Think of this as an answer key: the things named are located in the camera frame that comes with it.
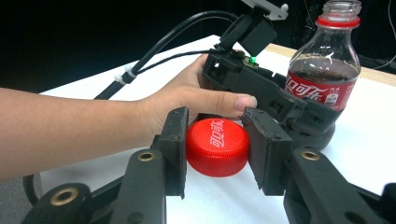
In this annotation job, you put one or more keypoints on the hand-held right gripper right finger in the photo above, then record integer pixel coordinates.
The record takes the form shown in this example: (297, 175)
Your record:
(269, 155)

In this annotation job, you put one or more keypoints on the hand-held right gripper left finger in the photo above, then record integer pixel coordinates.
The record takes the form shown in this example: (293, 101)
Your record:
(172, 155)

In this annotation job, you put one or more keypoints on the red bottle cap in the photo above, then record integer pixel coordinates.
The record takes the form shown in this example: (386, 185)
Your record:
(218, 149)

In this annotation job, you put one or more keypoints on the cola bottle with red label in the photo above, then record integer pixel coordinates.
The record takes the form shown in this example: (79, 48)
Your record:
(323, 46)

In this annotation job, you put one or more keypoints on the white board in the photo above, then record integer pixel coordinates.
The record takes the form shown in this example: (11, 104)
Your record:
(358, 140)

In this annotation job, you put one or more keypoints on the wooden table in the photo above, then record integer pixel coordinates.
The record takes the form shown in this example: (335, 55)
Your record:
(376, 76)

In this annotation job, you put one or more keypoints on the white zip tie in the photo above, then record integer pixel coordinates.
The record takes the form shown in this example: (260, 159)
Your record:
(130, 71)
(120, 79)

